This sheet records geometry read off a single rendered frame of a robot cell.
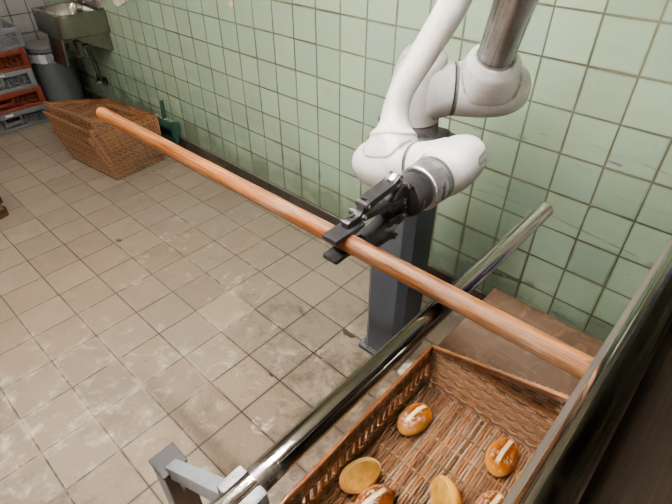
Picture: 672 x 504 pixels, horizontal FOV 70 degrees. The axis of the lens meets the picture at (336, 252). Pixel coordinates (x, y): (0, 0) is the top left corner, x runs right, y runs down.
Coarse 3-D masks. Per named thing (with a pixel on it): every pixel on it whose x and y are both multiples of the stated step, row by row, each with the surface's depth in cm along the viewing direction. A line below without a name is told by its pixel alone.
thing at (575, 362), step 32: (128, 128) 109; (192, 160) 96; (256, 192) 86; (320, 224) 78; (384, 256) 71; (416, 288) 68; (448, 288) 66; (480, 320) 63; (512, 320) 61; (544, 352) 58; (576, 352) 57
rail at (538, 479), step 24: (648, 288) 32; (648, 312) 30; (624, 336) 28; (648, 336) 28; (624, 360) 27; (648, 360) 27; (600, 384) 26; (624, 384) 26; (576, 408) 25; (600, 408) 25; (624, 408) 25; (576, 432) 23; (600, 432) 24; (552, 456) 22; (576, 456) 23; (600, 456) 23; (528, 480) 23; (552, 480) 22; (576, 480) 22
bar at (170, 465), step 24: (528, 216) 86; (504, 240) 80; (480, 264) 75; (432, 312) 67; (408, 336) 64; (384, 360) 61; (360, 384) 58; (336, 408) 55; (288, 432) 53; (312, 432) 53; (168, 456) 74; (264, 456) 51; (288, 456) 51; (168, 480) 72; (192, 480) 61; (216, 480) 57; (240, 480) 49; (264, 480) 49
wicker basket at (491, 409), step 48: (432, 384) 127; (480, 384) 114; (528, 384) 103; (384, 432) 117; (480, 432) 117; (528, 432) 112; (336, 480) 107; (384, 480) 108; (432, 480) 108; (480, 480) 108
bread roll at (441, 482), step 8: (440, 480) 102; (448, 480) 102; (432, 488) 103; (440, 488) 101; (448, 488) 100; (456, 488) 100; (432, 496) 102; (440, 496) 100; (448, 496) 99; (456, 496) 99
